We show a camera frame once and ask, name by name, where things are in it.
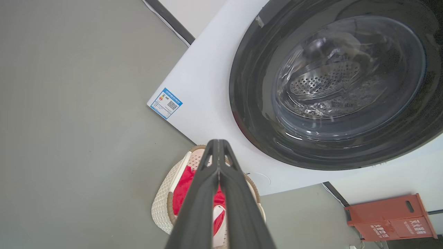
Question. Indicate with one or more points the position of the round white filter cover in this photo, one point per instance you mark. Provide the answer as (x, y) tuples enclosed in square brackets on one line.
[(263, 178)]

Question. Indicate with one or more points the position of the white front-load washing machine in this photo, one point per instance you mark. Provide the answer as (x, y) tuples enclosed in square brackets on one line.
[(207, 76)]

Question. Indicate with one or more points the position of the blue-bordered energy label sticker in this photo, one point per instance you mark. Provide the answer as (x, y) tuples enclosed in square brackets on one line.
[(166, 103)]

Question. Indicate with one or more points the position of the orange fire extinguisher box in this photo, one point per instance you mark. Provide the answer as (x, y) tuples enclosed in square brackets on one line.
[(387, 218)]

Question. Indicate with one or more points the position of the cream perforated laundry basket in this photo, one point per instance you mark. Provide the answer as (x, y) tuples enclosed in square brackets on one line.
[(162, 204)]

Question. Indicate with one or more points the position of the red and white clothing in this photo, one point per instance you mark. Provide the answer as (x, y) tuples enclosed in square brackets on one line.
[(183, 190)]

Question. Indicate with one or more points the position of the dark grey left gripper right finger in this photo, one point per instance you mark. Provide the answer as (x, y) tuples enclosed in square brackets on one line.
[(242, 214)]

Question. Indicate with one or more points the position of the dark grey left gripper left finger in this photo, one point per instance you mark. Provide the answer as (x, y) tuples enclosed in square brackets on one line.
[(197, 207)]

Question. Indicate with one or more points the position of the round dark glass washer door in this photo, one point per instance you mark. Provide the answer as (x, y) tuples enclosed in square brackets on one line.
[(256, 103)]

